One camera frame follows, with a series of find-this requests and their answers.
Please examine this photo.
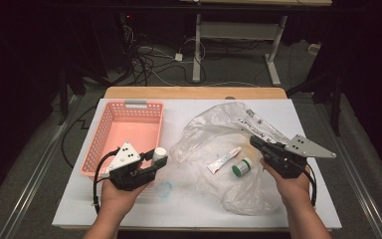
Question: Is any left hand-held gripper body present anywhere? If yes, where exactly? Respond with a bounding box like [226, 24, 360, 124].
[100, 141, 158, 192]

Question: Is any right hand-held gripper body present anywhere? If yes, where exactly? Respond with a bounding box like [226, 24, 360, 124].
[262, 133, 337, 179]

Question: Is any small bottle with white cap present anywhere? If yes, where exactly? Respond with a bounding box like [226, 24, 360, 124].
[152, 146, 168, 163]

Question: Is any small bottle with green cap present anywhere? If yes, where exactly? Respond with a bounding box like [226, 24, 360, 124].
[231, 157, 254, 177]

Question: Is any pink perforated plastic basket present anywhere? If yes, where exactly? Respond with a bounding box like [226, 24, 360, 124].
[80, 99, 165, 182]

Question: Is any white tube with red print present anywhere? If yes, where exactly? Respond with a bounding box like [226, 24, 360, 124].
[207, 145, 243, 175]

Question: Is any clear plastic bag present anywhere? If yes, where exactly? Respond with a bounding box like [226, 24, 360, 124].
[169, 101, 292, 216]

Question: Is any person's right hand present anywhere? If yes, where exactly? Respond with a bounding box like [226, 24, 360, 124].
[259, 157, 312, 207]

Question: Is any person's left hand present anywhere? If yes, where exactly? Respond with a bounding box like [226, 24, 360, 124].
[99, 177, 150, 218]

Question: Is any black metal stand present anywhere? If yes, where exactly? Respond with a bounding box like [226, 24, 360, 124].
[58, 63, 88, 126]
[286, 71, 342, 137]

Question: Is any small white box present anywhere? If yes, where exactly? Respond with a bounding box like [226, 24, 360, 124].
[307, 42, 321, 56]

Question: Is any black stand with red light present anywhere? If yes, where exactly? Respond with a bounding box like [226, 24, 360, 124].
[118, 12, 137, 74]

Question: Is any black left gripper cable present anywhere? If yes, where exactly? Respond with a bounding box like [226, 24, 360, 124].
[93, 147, 120, 213]

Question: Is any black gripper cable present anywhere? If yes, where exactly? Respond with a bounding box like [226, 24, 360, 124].
[306, 163, 318, 207]
[93, 147, 120, 213]

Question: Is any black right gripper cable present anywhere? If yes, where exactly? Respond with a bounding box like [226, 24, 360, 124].
[306, 163, 318, 207]

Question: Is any white floor cable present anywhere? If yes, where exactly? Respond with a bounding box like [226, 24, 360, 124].
[208, 80, 262, 88]

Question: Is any black floor cable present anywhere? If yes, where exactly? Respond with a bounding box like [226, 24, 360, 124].
[61, 105, 97, 168]

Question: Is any metal floor rail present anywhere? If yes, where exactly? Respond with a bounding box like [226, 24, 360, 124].
[311, 99, 382, 239]
[0, 96, 78, 239]

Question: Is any tangle of black floor cables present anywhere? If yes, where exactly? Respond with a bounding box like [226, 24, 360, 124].
[122, 24, 213, 88]

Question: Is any grey metal desk frame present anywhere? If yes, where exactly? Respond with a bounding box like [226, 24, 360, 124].
[192, 13, 288, 87]

